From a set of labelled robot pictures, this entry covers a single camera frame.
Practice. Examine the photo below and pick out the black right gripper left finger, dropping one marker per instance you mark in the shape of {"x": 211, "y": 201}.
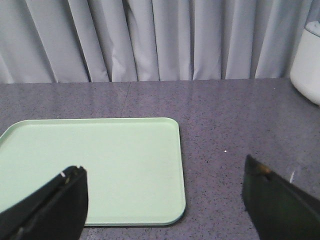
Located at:
{"x": 56, "y": 211}

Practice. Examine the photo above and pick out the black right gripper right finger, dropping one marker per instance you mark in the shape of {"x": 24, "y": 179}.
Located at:
{"x": 278, "y": 209}

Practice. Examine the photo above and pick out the light green tray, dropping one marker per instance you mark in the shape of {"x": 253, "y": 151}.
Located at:
{"x": 134, "y": 166}

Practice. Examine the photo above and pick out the white round appliance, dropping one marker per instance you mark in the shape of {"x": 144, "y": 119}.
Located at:
{"x": 305, "y": 70}

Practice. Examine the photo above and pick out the grey pleated curtain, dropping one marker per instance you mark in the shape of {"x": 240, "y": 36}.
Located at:
{"x": 88, "y": 41}

